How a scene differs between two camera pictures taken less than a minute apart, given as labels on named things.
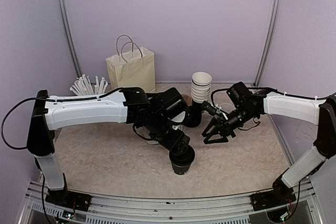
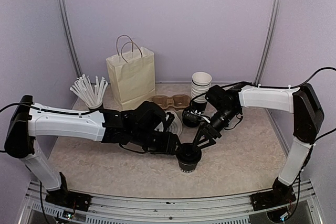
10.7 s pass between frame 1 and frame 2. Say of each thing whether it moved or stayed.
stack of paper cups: stayed
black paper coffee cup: moved
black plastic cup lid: moved
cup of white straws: stayed
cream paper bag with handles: stayed
